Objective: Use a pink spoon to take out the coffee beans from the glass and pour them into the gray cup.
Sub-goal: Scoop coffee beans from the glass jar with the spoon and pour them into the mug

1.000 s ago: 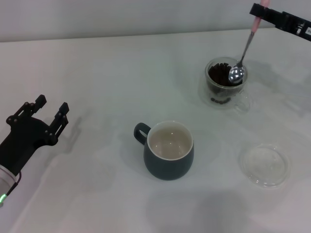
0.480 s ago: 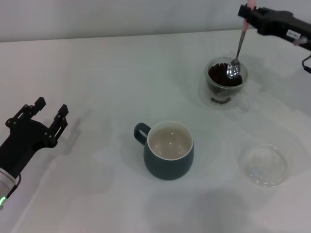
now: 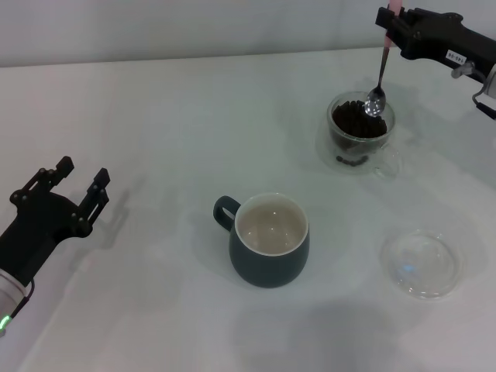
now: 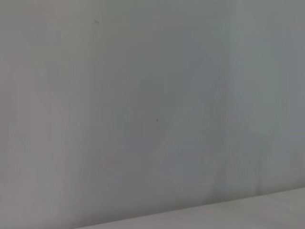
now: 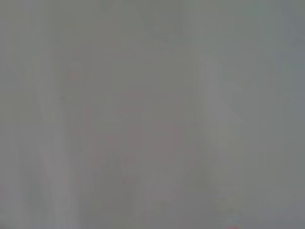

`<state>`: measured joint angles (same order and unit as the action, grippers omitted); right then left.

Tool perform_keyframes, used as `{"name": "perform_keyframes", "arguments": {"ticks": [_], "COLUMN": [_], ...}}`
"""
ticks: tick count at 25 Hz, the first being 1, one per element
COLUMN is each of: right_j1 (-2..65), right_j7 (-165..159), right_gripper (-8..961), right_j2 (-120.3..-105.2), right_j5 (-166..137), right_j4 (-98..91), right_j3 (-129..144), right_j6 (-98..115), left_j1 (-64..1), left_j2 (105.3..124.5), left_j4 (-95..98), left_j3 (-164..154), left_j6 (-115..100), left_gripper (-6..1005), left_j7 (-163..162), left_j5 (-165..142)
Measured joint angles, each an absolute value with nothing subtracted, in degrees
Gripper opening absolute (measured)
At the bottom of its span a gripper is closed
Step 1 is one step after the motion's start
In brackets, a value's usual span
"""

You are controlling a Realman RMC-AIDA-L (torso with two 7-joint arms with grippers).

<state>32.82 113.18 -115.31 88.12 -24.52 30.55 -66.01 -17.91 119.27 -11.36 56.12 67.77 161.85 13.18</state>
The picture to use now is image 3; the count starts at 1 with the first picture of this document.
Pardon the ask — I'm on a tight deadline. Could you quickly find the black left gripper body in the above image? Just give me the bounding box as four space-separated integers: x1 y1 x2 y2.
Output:
0 189 92 286

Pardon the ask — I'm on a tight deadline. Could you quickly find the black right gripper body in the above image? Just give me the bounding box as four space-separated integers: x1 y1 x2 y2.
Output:
398 11 496 81

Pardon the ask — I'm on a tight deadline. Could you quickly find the pink handled metal spoon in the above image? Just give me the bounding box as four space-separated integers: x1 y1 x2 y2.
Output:
363 0 404 118

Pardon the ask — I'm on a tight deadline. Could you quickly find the dark green ceramic mug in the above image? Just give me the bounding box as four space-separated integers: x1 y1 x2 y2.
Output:
212 191 311 290

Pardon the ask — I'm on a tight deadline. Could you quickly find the pile of coffee beans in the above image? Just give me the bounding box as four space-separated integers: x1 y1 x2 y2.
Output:
332 100 388 140

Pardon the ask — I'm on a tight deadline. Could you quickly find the clear glass saucer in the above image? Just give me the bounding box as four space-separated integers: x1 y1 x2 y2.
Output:
379 229 464 300

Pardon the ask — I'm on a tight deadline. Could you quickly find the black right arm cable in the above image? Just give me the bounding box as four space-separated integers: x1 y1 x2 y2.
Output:
471 92 496 117

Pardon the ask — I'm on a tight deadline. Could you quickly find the clear double-wall glass cup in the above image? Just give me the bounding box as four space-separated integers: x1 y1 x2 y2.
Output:
318 91 401 179

